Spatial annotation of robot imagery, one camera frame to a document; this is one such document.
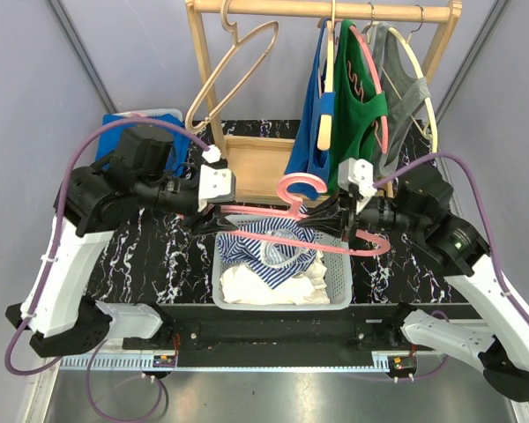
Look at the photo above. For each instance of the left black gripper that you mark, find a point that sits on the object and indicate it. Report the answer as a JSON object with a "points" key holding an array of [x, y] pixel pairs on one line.
{"points": [[201, 223]]}

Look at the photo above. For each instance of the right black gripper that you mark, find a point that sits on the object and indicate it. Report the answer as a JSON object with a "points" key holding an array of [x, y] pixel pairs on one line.
{"points": [[329, 218]]}

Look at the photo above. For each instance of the grey plastic laundry basket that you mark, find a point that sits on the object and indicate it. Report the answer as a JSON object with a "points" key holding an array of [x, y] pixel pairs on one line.
{"points": [[338, 276]]}

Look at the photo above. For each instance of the blue white striped tank top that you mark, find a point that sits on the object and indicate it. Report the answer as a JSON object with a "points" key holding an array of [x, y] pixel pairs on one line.
{"points": [[273, 262]]}

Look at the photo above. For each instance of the wooden clothes rack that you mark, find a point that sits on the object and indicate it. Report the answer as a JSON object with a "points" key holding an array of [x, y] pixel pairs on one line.
{"points": [[257, 162]]}

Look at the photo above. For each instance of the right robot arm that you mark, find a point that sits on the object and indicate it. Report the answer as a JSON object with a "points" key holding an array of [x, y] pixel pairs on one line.
{"points": [[453, 249]]}

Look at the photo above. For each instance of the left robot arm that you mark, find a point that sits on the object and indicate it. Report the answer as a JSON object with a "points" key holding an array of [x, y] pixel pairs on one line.
{"points": [[91, 204]]}

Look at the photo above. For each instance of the cream wooden hanger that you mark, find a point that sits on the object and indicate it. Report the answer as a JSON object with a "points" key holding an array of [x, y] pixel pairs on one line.
{"points": [[328, 88]]}

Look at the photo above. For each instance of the green tank top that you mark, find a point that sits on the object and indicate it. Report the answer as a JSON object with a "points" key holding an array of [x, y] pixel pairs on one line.
{"points": [[357, 105]]}

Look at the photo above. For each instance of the grey tank top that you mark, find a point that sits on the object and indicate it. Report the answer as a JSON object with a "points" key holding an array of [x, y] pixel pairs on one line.
{"points": [[401, 101]]}

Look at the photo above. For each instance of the cream hanger with grey top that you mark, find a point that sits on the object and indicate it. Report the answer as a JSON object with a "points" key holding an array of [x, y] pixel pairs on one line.
{"points": [[423, 88]]}

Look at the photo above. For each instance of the pink hanger with green top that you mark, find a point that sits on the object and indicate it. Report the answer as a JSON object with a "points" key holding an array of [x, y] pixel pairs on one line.
{"points": [[384, 137]]}

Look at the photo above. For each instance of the black marble pattern mat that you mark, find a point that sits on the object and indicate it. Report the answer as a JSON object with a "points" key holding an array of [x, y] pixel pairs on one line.
{"points": [[151, 258]]}

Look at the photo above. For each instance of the white crumpled garments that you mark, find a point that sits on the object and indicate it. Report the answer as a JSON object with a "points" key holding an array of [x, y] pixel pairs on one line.
{"points": [[241, 285]]}

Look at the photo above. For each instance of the blue folded cloth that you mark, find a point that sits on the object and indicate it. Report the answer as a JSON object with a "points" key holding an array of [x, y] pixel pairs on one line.
{"points": [[108, 142]]}

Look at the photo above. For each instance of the small grey basket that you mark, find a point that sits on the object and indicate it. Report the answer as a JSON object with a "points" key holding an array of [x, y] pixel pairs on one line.
{"points": [[177, 114]]}

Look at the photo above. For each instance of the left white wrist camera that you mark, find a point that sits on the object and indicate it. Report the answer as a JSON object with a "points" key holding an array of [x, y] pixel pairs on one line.
{"points": [[216, 180]]}

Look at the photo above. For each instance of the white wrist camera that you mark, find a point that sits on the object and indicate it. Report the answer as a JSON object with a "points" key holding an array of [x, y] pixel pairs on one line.
{"points": [[216, 180], [356, 178]]}

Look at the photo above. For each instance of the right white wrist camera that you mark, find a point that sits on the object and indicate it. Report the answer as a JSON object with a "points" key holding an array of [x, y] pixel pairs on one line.
{"points": [[356, 178]]}

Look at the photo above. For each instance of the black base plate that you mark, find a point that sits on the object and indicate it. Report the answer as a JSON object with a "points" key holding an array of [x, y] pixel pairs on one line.
{"points": [[208, 336]]}

